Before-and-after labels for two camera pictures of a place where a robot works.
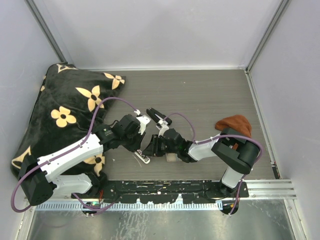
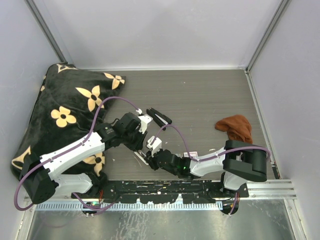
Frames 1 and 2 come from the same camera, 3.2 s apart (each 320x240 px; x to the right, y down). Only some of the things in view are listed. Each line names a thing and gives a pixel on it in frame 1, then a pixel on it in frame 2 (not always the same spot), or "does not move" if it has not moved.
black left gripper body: x=131 y=142 does not move
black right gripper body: x=160 y=146 → x=155 y=164
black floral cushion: x=69 y=105 does not move
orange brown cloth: x=237 y=122 does not move
